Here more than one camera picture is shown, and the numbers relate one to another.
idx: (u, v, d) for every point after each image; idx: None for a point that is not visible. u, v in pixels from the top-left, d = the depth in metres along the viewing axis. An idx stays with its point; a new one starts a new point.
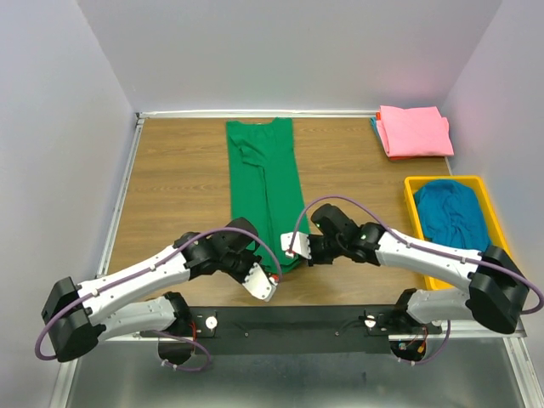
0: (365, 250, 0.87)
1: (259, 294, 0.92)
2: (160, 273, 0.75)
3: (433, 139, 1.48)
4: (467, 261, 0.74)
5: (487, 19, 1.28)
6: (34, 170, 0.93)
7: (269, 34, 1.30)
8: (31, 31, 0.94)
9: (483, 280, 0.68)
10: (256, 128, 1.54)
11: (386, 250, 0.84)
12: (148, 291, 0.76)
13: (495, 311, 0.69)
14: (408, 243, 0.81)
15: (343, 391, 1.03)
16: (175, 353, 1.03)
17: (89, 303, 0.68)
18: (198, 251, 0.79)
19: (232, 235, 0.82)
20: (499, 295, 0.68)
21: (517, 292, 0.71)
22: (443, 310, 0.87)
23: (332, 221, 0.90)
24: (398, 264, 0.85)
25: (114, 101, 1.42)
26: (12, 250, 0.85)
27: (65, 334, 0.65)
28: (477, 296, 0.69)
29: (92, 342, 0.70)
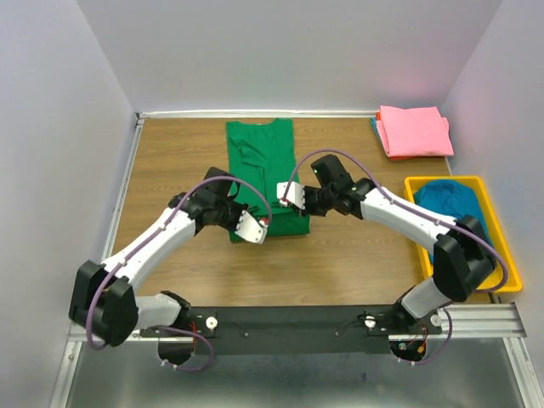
0: (351, 200, 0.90)
1: (252, 237, 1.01)
2: (171, 229, 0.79)
3: (433, 139, 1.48)
4: (439, 223, 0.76)
5: (487, 19, 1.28)
6: (35, 170, 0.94)
7: (269, 34, 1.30)
8: (31, 31, 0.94)
9: (449, 241, 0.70)
10: (256, 128, 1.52)
11: (369, 203, 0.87)
12: (164, 251, 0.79)
13: (452, 273, 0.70)
14: (392, 200, 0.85)
15: (343, 392, 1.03)
16: (175, 352, 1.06)
17: (122, 272, 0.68)
18: (192, 204, 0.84)
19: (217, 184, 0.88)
20: (461, 259, 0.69)
21: (479, 264, 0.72)
22: (427, 297, 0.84)
23: (329, 169, 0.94)
24: (378, 219, 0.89)
25: (114, 101, 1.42)
26: (12, 249, 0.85)
27: (113, 305, 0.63)
28: (439, 256, 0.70)
29: (133, 314, 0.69)
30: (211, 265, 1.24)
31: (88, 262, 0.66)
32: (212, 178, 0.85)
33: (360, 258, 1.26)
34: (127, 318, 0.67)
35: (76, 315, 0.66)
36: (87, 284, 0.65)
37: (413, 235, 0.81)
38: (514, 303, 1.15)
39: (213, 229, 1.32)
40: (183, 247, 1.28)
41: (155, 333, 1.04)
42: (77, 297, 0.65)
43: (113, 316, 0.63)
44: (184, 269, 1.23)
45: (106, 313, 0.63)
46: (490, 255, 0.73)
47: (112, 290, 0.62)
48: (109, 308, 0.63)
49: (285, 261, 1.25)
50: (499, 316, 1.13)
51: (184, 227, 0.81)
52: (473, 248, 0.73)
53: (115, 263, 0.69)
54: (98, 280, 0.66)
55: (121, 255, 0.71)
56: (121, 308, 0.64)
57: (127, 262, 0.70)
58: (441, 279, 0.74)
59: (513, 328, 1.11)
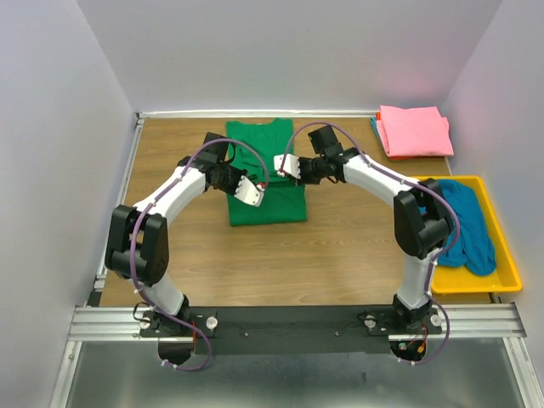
0: (337, 166, 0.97)
1: (250, 201, 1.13)
2: (187, 180, 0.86)
3: (433, 139, 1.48)
4: (404, 183, 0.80)
5: (487, 19, 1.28)
6: (35, 171, 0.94)
7: (269, 34, 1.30)
8: (31, 31, 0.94)
9: (406, 195, 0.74)
10: (256, 128, 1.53)
11: (350, 166, 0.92)
12: (184, 200, 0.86)
13: (406, 225, 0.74)
14: (369, 163, 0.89)
15: (343, 392, 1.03)
16: (175, 352, 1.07)
17: (155, 211, 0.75)
18: (197, 165, 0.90)
19: (216, 147, 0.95)
20: (416, 212, 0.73)
21: (437, 223, 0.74)
22: (410, 274, 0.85)
23: (323, 137, 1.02)
24: (358, 183, 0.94)
25: (114, 101, 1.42)
26: (12, 249, 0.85)
27: (152, 238, 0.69)
28: (399, 210, 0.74)
29: (164, 253, 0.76)
30: (210, 265, 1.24)
31: (121, 206, 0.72)
32: (212, 141, 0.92)
33: (361, 258, 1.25)
34: (161, 256, 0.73)
35: (115, 257, 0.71)
36: (124, 223, 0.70)
37: (384, 195, 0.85)
38: (515, 303, 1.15)
39: (213, 229, 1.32)
40: (183, 247, 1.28)
41: (156, 333, 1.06)
42: (114, 239, 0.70)
43: (154, 249, 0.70)
44: (184, 270, 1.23)
45: (146, 246, 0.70)
46: (450, 218, 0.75)
47: (150, 223, 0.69)
48: (149, 240, 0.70)
49: (285, 261, 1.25)
50: (499, 316, 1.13)
51: (197, 178, 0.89)
52: (433, 207, 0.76)
53: (146, 203, 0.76)
54: (132, 220, 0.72)
55: (150, 197, 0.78)
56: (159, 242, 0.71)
57: (157, 202, 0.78)
58: (401, 233, 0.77)
59: (513, 328, 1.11)
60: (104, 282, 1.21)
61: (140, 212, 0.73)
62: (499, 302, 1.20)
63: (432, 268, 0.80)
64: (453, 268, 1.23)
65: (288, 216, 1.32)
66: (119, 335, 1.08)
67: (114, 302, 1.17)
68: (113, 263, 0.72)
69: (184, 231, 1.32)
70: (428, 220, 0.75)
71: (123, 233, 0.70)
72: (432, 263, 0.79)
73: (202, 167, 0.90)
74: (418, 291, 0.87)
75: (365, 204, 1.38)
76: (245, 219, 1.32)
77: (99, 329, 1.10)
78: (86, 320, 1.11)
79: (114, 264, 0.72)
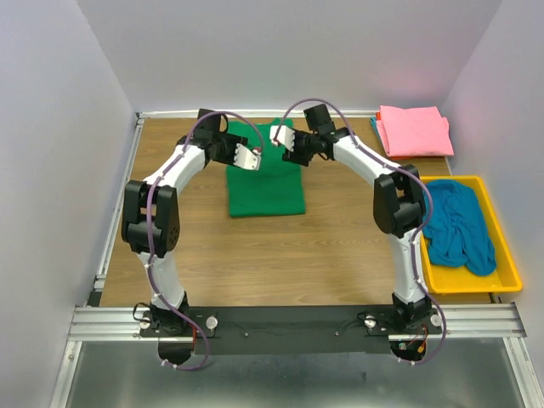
0: (328, 144, 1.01)
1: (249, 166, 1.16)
2: (188, 155, 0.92)
3: (433, 139, 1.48)
4: (386, 167, 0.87)
5: (487, 19, 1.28)
6: (34, 169, 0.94)
7: (269, 34, 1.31)
8: (31, 31, 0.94)
9: (387, 178, 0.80)
10: (256, 128, 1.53)
11: (338, 145, 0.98)
12: (186, 174, 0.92)
13: (384, 206, 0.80)
14: (357, 144, 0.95)
15: (343, 392, 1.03)
16: (176, 352, 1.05)
17: (164, 183, 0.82)
18: (195, 143, 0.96)
19: (210, 122, 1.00)
20: (393, 194, 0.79)
21: (414, 208, 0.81)
22: (398, 261, 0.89)
23: (316, 114, 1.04)
24: (344, 161, 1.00)
25: (114, 102, 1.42)
26: (13, 248, 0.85)
27: (164, 207, 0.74)
28: (378, 191, 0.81)
29: (178, 225, 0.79)
30: (210, 265, 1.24)
31: (132, 180, 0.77)
32: (205, 116, 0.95)
33: (360, 258, 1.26)
34: (173, 226, 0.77)
35: (130, 229, 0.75)
36: (137, 195, 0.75)
37: (365, 174, 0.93)
38: (515, 303, 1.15)
39: (213, 229, 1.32)
40: (183, 247, 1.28)
41: (156, 333, 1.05)
42: (127, 211, 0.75)
43: (167, 217, 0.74)
44: (184, 269, 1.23)
45: (158, 215, 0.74)
46: (423, 201, 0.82)
47: (161, 194, 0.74)
48: (161, 209, 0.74)
49: (285, 261, 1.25)
50: (500, 316, 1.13)
51: (197, 155, 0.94)
52: (410, 191, 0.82)
53: (155, 176, 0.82)
54: (143, 194, 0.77)
55: (158, 172, 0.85)
56: (172, 212, 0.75)
57: (165, 176, 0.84)
58: (380, 212, 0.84)
59: (513, 327, 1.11)
60: (104, 282, 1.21)
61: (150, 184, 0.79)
62: (499, 302, 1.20)
63: (413, 250, 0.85)
64: (453, 267, 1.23)
65: (288, 206, 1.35)
66: (120, 335, 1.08)
67: (113, 301, 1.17)
68: (128, 235, 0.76)
69: (183, 231, 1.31)
70: (404, 202, 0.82)
71: (136, 205, 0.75)
72: (412, 244, 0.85)
73: (200, 145, 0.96)
74: (410, 281, 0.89)
75: (365, 204, 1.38)
76: (246, 210, 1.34)
77: (99, 329, 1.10)
78: (86, 320, 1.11)
79: (130, 236, 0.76)
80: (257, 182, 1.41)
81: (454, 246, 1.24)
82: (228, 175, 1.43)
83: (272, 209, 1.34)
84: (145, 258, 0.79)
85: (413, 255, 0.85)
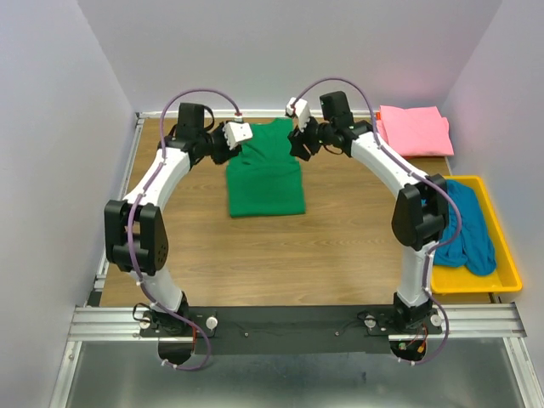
0: (346, 138, 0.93)
1: (240, 134, 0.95)
2: (171, 163, 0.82)
3: (432, 139, 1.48)
4: (412, 174, 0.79)
5: (486, 19, 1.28)
6: (35, 170, 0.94)
7: (269, 35, 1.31)
8: (31, 31, 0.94)
9: (414, 190, 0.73)
10: (256, 128, 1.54)
11: (358, 144, 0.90)
12: (171, 184, 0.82)
13: (408, 218, 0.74)
14: (381, 145, 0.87)
15: (343, 392, 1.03)
16: (175, 352, 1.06)
17: (147, 201, 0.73)
18: (178, 144, 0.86)
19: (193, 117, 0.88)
20: (419, 206, 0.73)
21: (438, 222, 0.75)
22: (408, 269, 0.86)
23: (335, 104, 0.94)
24: (362, 161, 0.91)
25: (114, 102, 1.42)
26: (13, 248, 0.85)
27: (150, 229, 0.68)
28: (404, 204, 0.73)
29: (165, 242, 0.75)
30: (210, 265, 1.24)
31: (110, 200, 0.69)
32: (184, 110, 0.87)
33: (360, 258, 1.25)
34: (161, 244, 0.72)
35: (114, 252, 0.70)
36: (118, 218, 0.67)
37: (387, 178, 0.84)
38: (515, 303, 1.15)
39: (213, 229, 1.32)
40: (183, 247, 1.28)
41: (156, 333, 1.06)
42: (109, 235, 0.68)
43: (154, 238, 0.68)
44: (184, 269, 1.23)
45: (144, 236, 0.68)
46: (446, 214, 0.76)
47: (144, 215, 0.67)
48: (147, 231, 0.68)
49: (285, 261, 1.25)
50: (500, 316, 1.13)
51: (182, 159, 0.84)
52: (433, 203, 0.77)
53: (137, 195, 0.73)
54: (125, 212, 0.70)
55: (138, 187, 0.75)
56: (158, 232, 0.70)
57: (147, 192, 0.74)
58: (401, 225, 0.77)
59: (513, 328, 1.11)
60: (104, 282, 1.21)
61: (132, 204, 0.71)
62: (499, 302, 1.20)
63: (427, 261, 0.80)
64: (453, 267, 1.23)
65: (288, 206, 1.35)
66: (120, 335, 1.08)
67: (113, 301, 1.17)
68: (114, 256, 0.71)
69: (183, 231, 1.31)
70: (427, 215, 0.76)
71: (117, 228, 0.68)
72: (428, 256, 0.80)
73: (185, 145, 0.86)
74: (416, 286, 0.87)
75: (365, 204, 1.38)
76: (246, 210, 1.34)
77: (99, 329, 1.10)
78: (86, 320, 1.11)
79: (116, 257, 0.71)
80: (257, 182, 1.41)
81: (454, 246, 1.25)
82: (228, 174, 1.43)
83: (272, 209, 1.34)
84: (135, 275, 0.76)
85: (427, 266, 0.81)
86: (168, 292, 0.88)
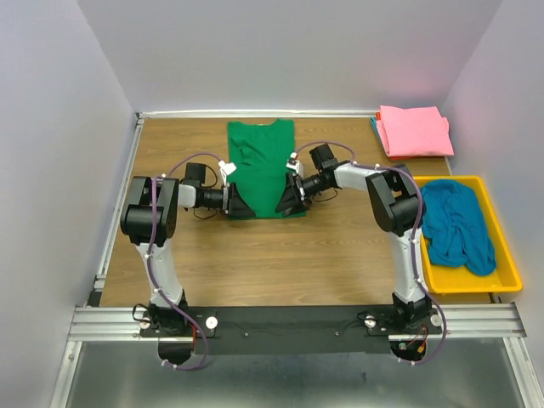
0: (331, 176, 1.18)
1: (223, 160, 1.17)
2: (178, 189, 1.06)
3: (432, 139, 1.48)
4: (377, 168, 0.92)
5: (487, 19, 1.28)
6: (34, 172, 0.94)
7: (269, 35, 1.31)
8: (31, 33, 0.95)
9: (376, 175, 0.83)
10: (257, 129, 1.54)
11: (339, 170, 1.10)
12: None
13: (379, 204, 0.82)
14: (354, 163, 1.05)
15: (343, 393, 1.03)
16: (175, 353, 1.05)
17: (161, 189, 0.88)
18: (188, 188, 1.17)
19: (196, 172, 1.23)
20: (384, 190, 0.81)
21: (405, 201, 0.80)
22: (398, 257, 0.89)
23: (320, 152, 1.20)
24: (348, 184, 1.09)
25: (114, 102, 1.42)
26: (12, 248, 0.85)
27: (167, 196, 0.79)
28: (370, 188, 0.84)
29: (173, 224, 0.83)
30: (210, 265, 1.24)
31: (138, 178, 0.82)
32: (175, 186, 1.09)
33: (360, 258, 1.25)
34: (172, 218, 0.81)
35: (129, 218, 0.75)
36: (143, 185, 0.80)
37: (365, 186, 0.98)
38: (515, 303, 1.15)
39: (213, 229, 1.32)
40: (183, 247, 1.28)
41: (156, 333, 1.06)
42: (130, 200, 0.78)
43: (170, 200, 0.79)
44: (184, 269, 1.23)
45: (162, 200, 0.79)
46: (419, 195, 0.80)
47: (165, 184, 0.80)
48: (164, 197, 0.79)
49: (285, 262, 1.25)
50: (500, 316, 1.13)
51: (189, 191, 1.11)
52: (405, 189, 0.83)
53: None
54: (146, 189, 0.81)
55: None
56: (173, 201, 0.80)
57: None
58: (378, 212, 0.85)
59: (513, 328, 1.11)
60: (104, 282, 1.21)
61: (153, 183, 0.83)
62: (499, 302, 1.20)
63: (413, 248, 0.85)
64: (453, 267, 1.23)
65: None
66: (119, 335, 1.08)
67: (113, 301, 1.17)
68: (128, 223, 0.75)
69: (183, 231, 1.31)
70: (400, 198, 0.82)
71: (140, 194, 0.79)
72: (412, 242, 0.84)
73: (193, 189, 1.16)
74: (409, 279, 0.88)
75: (365, 203, 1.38)
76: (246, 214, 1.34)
77: (99, 329, 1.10)
78: (86, 320, 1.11)
79: (128, 227, 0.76)
80: (258, 183, 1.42)
81: (454, 246, 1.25)
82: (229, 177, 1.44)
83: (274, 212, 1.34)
84: (144, 249, 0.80)
85: (413, 253, 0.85)
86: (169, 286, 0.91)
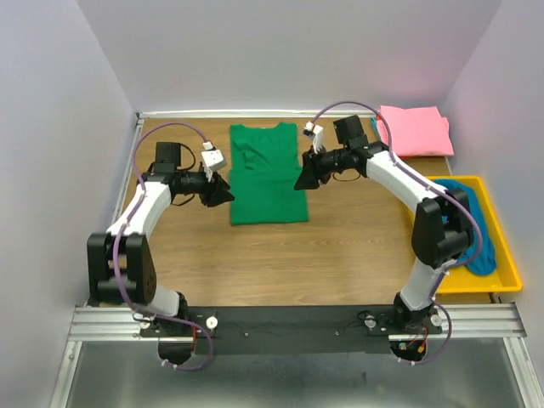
0: (360, 157, 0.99)
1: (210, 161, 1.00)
2: (153, 195, 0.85)
3: (433, 140, 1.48)
4: (429, 189, 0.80)
5: (487, 19, 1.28)
6: (34, 172, 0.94)
7: (269, 35, 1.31)
8: (31, 33, 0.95)
9: (430, 202, 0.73)
10: (260, 133, 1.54)
11: (376, 161, 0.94)
12: (154, 214, 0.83)
13: (428, 235, 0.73)
14: (396, 162, 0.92)
15: (344, 393, 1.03)
16: (176, 352, 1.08)
17: (131, 229, 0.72)
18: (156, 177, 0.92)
19: (168, 154, 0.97)
20: (439, 223, 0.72)
21: (457, 236, 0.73)
22: (418, 276, 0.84)
23: (349, 127, 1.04)
24: (378, 180, 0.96)
25: (114, 102, 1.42)
26: (12, 248, 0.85)
27: (137, 260, 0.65)
28: (419, 214, 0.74)
29: (151, 273, 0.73)
30: (210, 265, 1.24)
31: (93, 234, 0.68)
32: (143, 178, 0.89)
33: (360, 258, 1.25)
34: (150, 276, 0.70)
35: (99, 289, 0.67)
36: (104, 249, 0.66)
37: (405, 195, 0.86)
38: (515, 303, 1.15)
39: (214, 229, 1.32)
40: (183, 247, 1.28)
41: (157, 333, 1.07)
42: (92, 268, 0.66)
43: (141, 266, 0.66)
44: (184, 269, 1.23)
45: (130, 265, 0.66)
46: (471, 231, 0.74)
47: (130, 246, 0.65)
48: (133, 263, 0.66)
49: (285, 261, 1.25)
50: (500, 316, 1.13)
51: (161, 191, 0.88)
52: (456, 219, 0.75)
53: (120, 224, 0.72)
54: (109, 245, 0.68)
55: (121, 218, 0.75)
56: (144, 261, 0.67)
57: (130, 221, 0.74)
58: (421, 240, 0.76)
59: (513, 328, 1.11)
60: None
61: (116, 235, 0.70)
62: (499, 302, 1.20)
63: (442, 276, 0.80)
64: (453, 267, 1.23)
65: (289, 216, 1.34)
66: (120, 335, 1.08)
67: None
68: (100, 294, 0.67)
69: (184, 231, 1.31)
70: (449, 230, 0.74)
71: (102, 260, 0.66)
72: (444, 273, 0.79)
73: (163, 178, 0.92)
74: (423, 295, 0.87)
75: (365, 203, 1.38)
76: (247, 218, 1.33)
77: (99, 329, 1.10)
78: (86, 320, 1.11)
79: (100, 297, 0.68)
80: (262, 188, 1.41)
81: None
82: (231, 180, 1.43)
83: (275, 218, 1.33)
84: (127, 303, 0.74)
85: (440, 280, 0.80)
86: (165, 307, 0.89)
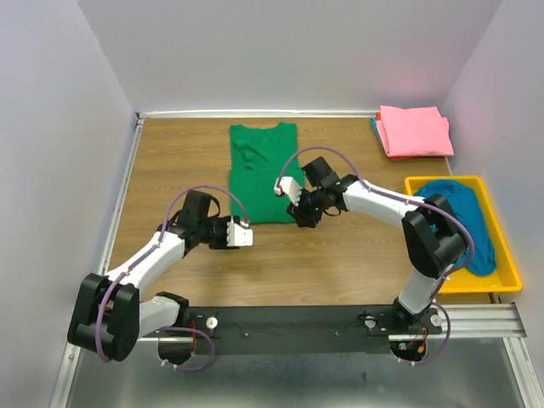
0: (337, 195, 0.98)
1: (242, 241, 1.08)
2: (164, 246, 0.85)
3: (433, 140, 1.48)
4: (410, 202, 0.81)
5: (487, 19, 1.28)
6: (34, 172, 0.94)
7: (269, 35, 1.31)
8: (31, 33, 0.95)
9: (416, 216, 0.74)
10: (260, 133, 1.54)
11: (349, 193, 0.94)
12: (159, 268, 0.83)
13: (423, 249, 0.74)
14: (370, 188, 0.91)
15: (344, 393, 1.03)
16: (175, 353, 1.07)
17: (127, 280, 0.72)
18: (176, 229, 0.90)
19: (196, 207, 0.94)
20: (428, 234, 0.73)
21: (450, 241, 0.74)
22: (418, 283, 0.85)
23: (317, 170, 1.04)
24: (359, 209, 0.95)
25: (114, 102, 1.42)
26: (11, 248, 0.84)
27: (121, 315, 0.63)
28: (409, 231, 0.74)
29: (137, 328, 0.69)
30: (210, 265, 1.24)
31: (92, 274, 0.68)
32: (164, 228, 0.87)
33: (361, 258, 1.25)
34: (131, 331, 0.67)
35: (77, 331, 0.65)
36: (93, 293, 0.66)
37: (389, 216, 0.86)
38: (515, 303, 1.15)
39: None
40: None
41: (156, 333, 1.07)
42: (77, 309, 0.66)
43: (122, 323, 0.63)
44: (184, 269, 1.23)
45: (113, 317, 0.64)
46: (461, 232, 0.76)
47: (119, 297, 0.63)
48: (115, 318, 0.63)
49: (285, 262, 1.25)
50: (499, 316, 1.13)
51: (175, 245, 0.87)
52: (444, 224, 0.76)
53: (119, 273, 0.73)
54: (103, 290, 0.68)
55: (123, 266, 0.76)
56: (129, 318, 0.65)
57: (130, 271, 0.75)
58: (416, 256, 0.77)
59: (513, 328, 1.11)
60: None
61: (111, 280, 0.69)
62: (499, 302, 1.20)
63: (442, 281, 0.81)
64: None
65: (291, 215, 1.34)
66: None
67: None
68: (76, 337, 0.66)
69: None
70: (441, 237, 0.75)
71: (89, 304, 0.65)
72: (445, 279, 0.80)
73: (184, 234, 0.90)
74: (424, 298, 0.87)
75: None
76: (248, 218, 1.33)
77: None
78: None
79: (76, 339, 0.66)
80: (263, 188, 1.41)
81: None
82: (231, 180, 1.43)
83: (276, 218, 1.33)
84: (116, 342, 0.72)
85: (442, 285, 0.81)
86: (156, 323, 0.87)
